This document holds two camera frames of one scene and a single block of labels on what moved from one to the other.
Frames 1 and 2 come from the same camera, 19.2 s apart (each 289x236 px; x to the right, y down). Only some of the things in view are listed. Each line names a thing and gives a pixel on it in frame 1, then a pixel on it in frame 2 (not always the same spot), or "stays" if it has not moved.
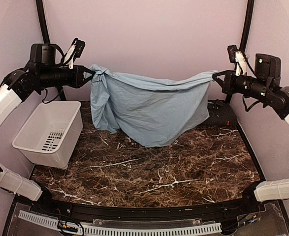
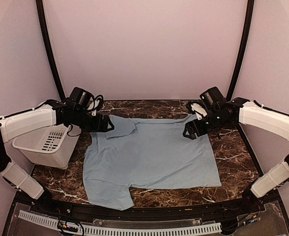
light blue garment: (148, 110) → (143, 153)
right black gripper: (227, 86) → (200, 131)
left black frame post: (45, 33) stays
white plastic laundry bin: (50, 135) stays
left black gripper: (75, 82) → (98, 127)
